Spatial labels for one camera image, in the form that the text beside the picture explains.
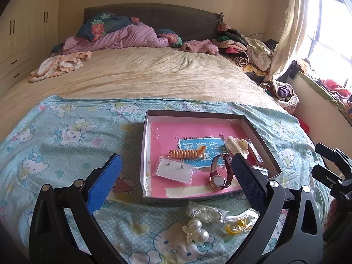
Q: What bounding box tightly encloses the yellow ring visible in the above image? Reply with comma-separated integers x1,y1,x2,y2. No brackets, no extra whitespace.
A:
232,218,249,229
225,224,244,235

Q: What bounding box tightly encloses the orange spiral hair tie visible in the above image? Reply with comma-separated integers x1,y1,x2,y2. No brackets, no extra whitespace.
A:
169,146,206,160

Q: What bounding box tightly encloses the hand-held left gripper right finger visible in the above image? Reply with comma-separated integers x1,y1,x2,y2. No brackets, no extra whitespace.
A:
231,152,324,264

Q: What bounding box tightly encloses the white earring card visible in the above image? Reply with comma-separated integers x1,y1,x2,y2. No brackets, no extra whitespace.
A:
155,157,194,184

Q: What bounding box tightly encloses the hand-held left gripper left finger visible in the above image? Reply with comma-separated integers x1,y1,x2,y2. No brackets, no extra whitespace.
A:
29,153,123,264

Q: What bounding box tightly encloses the red strap wristwatch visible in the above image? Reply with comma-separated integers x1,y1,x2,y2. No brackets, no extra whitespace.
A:
209,153,234,190

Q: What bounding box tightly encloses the cream claw hair clip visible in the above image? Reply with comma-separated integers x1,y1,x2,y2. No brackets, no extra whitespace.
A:
225,136,250,159

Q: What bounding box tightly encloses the bed with beige sheet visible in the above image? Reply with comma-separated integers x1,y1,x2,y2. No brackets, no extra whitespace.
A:
0,45,279,143

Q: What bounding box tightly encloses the cream curtain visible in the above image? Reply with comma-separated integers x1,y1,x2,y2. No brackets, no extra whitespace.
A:
268,0,322,82

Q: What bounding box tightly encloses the pink fuzzy garment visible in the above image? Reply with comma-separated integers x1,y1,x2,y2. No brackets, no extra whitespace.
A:
181,39,219,56

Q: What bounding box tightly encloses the clear plastic bag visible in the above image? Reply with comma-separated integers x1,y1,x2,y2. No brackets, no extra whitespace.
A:
222,209,260,236

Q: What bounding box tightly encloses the pile of clothes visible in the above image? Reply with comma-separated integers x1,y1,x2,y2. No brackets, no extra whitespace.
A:
213,22,278,75

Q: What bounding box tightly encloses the dark grey headboard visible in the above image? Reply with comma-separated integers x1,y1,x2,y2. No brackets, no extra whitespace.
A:
82,3,224,43

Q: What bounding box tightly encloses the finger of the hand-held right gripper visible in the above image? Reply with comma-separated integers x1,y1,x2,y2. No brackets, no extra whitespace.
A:
315,143,352,171
311,164,345,192

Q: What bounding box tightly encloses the pink quilt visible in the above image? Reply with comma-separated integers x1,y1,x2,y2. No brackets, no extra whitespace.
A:
62,23,172,53

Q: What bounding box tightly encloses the cat print blanket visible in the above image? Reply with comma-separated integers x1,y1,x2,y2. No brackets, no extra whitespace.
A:
0,95,330,264

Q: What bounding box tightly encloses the basket of clothes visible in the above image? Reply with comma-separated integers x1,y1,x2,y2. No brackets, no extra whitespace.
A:
261,80,299,113

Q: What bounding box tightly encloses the grey cardboard box tray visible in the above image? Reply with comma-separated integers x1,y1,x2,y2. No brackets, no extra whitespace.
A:
141,109,282,200

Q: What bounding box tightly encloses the cream paper strip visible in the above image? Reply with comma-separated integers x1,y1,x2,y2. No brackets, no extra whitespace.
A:
166,185,210,198

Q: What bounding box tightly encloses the window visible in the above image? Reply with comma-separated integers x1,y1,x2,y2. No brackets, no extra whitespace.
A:
306,0,352,91

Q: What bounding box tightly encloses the pink cloth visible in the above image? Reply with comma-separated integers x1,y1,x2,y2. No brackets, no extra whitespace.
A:
319,78,352,100

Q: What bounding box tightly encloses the bagged silver jewelry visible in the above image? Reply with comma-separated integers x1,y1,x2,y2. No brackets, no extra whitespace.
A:
185,201,229,223

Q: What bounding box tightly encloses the pearl hair clip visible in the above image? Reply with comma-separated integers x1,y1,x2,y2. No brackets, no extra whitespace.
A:
182,218,210,244

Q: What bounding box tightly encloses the green sill mat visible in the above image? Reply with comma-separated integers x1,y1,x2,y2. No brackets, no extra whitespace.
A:
298,71,352,119

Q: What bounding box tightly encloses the clear plastic packet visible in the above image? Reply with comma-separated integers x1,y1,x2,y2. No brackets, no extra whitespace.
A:
248,140,265,163

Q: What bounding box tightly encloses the cream wardrobe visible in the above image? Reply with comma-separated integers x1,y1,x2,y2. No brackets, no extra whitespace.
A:
0,0,64,88

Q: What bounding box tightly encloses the grey jewelry packet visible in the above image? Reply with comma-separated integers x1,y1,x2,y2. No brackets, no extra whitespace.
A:
251,164,269,177

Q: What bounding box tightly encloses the small floral pillow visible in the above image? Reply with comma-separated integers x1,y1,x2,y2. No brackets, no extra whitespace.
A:
157,28,183,48

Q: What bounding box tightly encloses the large floral pillow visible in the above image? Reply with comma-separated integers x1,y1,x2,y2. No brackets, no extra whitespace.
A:
75,11,133,42

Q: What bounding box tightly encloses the peach garment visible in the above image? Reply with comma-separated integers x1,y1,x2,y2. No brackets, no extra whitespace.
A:
28,51,93,83

